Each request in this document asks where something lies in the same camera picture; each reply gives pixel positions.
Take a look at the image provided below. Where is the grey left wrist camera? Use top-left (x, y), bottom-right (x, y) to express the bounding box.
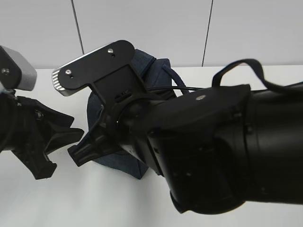
top-left (0, 45), bottom-right (37, 91)

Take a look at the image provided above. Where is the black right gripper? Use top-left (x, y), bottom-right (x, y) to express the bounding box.
top-left (68, 94), bottom-right (152, 167)

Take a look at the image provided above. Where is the black cable loop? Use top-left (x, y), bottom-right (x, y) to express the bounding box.
top-left (144, 58), bottom-right (303, 95)

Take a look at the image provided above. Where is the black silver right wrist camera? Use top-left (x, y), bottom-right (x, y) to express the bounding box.
top-left (52, 40), bottom-right (147, 108)

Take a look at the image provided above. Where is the dark blue fabric lunch bag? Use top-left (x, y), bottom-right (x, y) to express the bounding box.
top-left (87, 49), bottom-right (186, 180)

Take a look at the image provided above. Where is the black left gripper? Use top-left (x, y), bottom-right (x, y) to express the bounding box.
top-left (0, 94), bottom-right (84, 180)

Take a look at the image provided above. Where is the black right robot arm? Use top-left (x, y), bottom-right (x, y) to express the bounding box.
top-left (6, 83), bottom-right (303, 214)

